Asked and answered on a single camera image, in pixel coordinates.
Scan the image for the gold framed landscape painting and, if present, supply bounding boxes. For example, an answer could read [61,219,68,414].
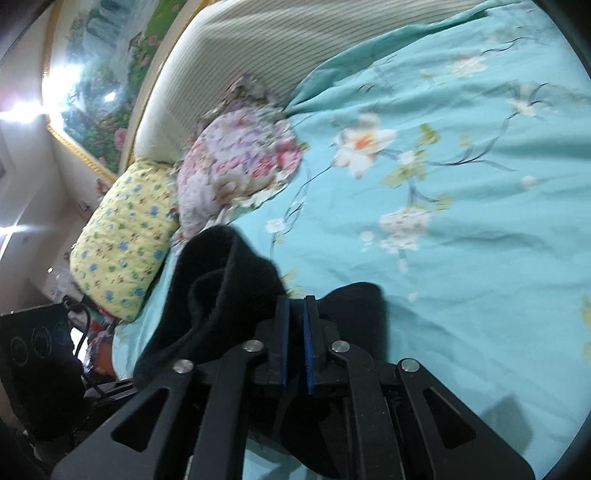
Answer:
[41,0,218,184]

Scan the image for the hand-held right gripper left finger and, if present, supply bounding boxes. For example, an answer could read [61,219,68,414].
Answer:
[50,295,291,480]

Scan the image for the black pants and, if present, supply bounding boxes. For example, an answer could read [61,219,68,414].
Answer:
[133,225,393,477]

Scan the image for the red patterned cloth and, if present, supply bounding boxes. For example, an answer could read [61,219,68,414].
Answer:
[87,318,117,380]

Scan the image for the striped padded headboard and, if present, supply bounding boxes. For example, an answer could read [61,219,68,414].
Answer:
[119,0,504,175]

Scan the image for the blue floral bedsheet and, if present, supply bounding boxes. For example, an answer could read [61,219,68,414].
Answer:
[111,0,591,480]

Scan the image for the yellow patterned pillow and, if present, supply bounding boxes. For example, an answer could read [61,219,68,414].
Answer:
[69,159,182,324]

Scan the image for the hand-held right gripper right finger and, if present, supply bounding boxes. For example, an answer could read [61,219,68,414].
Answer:
[302,295,536,480]

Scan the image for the pink floral pillow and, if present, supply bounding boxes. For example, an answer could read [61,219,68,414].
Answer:
[175,74,308,241]

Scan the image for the black cable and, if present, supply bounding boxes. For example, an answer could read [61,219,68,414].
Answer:
[68,298,93,365]

